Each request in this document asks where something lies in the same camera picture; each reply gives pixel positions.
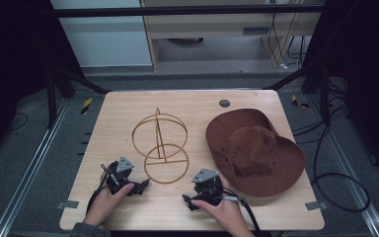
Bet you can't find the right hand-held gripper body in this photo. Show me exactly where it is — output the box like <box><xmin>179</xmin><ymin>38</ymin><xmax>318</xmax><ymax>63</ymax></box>
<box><xmin>190</xmin><ymin>168</ymin><xmax>225</xmax><ymax>207</ymax></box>

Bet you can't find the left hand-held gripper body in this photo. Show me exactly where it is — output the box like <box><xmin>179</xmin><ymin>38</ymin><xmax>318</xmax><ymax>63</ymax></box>
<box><xmin>106</xmin><ymin>156</ymin><xmax>136</xmax><ymax>196</ymax></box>

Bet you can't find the golden wire hat stand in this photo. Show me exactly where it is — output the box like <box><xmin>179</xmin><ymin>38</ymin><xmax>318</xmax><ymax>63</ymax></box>
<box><xmin>131</xmin><ymin>107</ymin><xmax>190</xmax><ymax>185</ymax></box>

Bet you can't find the brown wide-brim hat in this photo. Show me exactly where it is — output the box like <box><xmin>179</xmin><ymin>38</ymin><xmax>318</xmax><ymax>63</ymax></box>
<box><xmin>204</xmin><ymin>108</ymin><xmax>307</xmax><ymax>198</ymax></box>

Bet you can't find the person's right hand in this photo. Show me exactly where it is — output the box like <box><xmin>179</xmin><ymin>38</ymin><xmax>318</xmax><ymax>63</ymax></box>
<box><xmin>190</xmin><ymin>173</ymin><xmax>257</xmax><ymax>237</ymax></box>

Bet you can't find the person's left hand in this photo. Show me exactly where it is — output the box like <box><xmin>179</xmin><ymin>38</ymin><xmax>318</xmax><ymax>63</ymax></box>
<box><xmin>83</xmin><ymin>171</ymin><xmax>135</xmax><ymax>228</ymax></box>

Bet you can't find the yellow black striped tape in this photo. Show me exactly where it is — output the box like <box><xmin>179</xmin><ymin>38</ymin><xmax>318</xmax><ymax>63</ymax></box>
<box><xmin>80</xmin><ymin>97</ymin><xmax>94</xmax><ymax>116</ymax></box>
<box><xmin>290</xmin><ymin>94</ymin><xmax>311</xmax><ymax>110</ymax></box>

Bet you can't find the black metal stand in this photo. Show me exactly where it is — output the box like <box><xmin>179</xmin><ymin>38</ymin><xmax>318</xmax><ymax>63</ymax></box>
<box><xmin>44</xmin><ymin>60</ymin><xmax>111</xmax><ymax>130</ymax></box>
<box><xmin>264</xmin><ymin>63</ymin><xmax>333</xmax><ymax>126</ymax></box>

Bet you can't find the white cabinet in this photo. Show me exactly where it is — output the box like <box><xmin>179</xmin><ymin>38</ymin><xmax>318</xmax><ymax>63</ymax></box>
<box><xmin>50</xmin><ymin>0</ymin><xmax>153</xmax><ymax>69</ymax></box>

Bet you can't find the light wooden desk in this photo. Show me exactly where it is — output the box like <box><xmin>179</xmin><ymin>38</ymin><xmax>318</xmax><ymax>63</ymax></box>
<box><xmin>139</xmin><ymin>0</ymin><xmax>326</xmax><ymax>72</ymax></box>

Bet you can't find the black curtain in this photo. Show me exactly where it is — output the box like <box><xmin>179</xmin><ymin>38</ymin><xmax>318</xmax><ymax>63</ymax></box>
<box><xmin>0</xmin><ymin>0</ymin><xmax>83</xmax><ymax>159</ymax></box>
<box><xmin>304</xmin><ymin>0</ymin><xmax>379</xmax><ymax>182</ymax></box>

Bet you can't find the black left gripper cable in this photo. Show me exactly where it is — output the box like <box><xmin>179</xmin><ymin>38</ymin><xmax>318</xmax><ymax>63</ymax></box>
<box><xmin>85</xmin><ymin>163</ymin><xmax>114</xmax><ymax>215</ymax></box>

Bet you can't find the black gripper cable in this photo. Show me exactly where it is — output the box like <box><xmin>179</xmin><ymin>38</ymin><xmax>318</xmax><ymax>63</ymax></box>
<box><xmin>85</xmin><ymin>163</ymin><xmax>114</xmax><ymax>215</ymax></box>
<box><xmin>221</xmin><ymin>187</ymin><xmax>262</xmax><ymax>232</ymax></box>

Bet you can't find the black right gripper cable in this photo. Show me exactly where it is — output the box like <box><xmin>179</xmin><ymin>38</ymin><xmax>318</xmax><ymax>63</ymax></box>
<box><xmin>221</xmin><ymin>187</ymin><xmax>262</xmax><ymax>232</ymax></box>

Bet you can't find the grey table bracket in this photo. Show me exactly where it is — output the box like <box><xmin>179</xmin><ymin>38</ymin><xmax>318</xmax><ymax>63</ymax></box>
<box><xmin>56</xmin><ymin>199</ymin><xmax>80</xmax><ymax>210</ymax></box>
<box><xmin>304</xmin><ymin>200</ymin><xmax>329</xmax><ymax>211</ymax></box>

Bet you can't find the silver metal floor rail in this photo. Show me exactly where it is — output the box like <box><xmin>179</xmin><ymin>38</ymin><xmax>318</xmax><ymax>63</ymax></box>
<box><xmin>0</xmin><ymin>98</ymin><xmax>71</xmax><ymax>237</ymax></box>
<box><xmin>308</xmin><ymin>94</ymin><xmax>379</xmax><ymax>237</ymax></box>

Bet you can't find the thin black floor cable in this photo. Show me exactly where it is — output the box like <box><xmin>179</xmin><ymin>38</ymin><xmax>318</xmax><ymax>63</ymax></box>
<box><xmin>7</xmin><ymin>112</ymin><xmax>30</xmax><ymax>133</ymax></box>

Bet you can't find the black looped floor cable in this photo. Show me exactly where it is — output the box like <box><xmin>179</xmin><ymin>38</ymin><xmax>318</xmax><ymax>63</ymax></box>
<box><xmin>291</xmin><ymin>113</ymin><xmax>372</xmax><ymax>214</ymax></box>

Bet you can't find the bundle of hanging desk cables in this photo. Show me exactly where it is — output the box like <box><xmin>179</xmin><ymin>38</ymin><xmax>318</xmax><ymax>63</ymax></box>
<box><xmin>266</xmin><ymin>12</ymin><xmax>308</xmax><ymax>71</ymax></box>

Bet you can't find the black horizontal frame bar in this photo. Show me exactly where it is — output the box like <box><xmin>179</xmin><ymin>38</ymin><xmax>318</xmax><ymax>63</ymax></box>
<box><xmin>50</xmin><ymin>4</ymin><xmax>326</xmax><ymax>20</ymax></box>

